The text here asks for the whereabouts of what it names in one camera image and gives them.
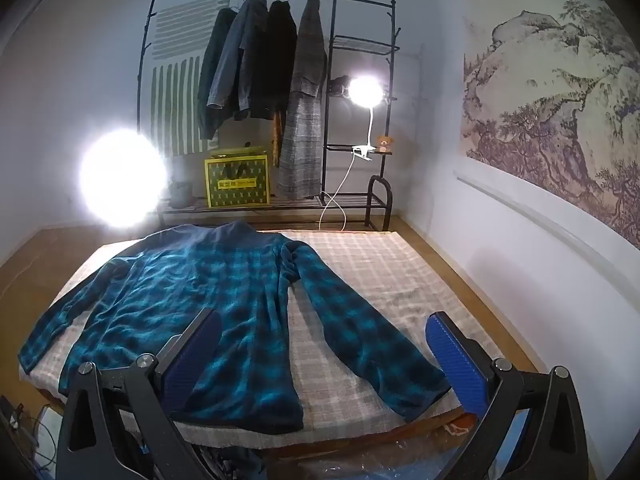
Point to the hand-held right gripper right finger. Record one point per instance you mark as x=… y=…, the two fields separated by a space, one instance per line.
x=455 y=360

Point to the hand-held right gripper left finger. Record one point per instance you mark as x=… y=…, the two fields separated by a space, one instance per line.
x=195 y=360

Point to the blue plaid fleece jacket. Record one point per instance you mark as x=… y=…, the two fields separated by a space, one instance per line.
x=200 y=280

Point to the black metal clothes rack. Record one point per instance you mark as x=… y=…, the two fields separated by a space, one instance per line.
x=372 y=200

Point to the dark pot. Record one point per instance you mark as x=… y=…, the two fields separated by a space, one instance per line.
x=181 y=194

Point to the yellow patterned box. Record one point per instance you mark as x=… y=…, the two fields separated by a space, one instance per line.
x=235 y=185

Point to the bright round lamp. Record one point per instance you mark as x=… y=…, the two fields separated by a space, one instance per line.
x=122 y=177

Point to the small brown teddy bear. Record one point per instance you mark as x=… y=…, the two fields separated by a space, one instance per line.
x=384 y=143

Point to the orange scarf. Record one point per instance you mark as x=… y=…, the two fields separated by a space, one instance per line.
x=276 y=140

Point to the grey plaid hanging coat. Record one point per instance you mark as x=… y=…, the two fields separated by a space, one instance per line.
x=300 y=135

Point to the dark green hanging jacket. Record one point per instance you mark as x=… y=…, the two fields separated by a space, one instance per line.
x=215 y=70

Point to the black item on rack shelf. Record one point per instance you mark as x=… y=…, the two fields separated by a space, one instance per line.
x=339 y=86

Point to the blue denim hanging jacket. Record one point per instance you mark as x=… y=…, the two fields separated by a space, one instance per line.
x=240 y=60

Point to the white wall rail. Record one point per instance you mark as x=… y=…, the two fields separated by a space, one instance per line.
x=525 y=210

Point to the green striped wall hanging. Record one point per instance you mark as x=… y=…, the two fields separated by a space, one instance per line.
x=172 y=100

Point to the landscape painting wall mural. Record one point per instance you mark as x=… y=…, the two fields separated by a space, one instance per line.
x=550 y=110

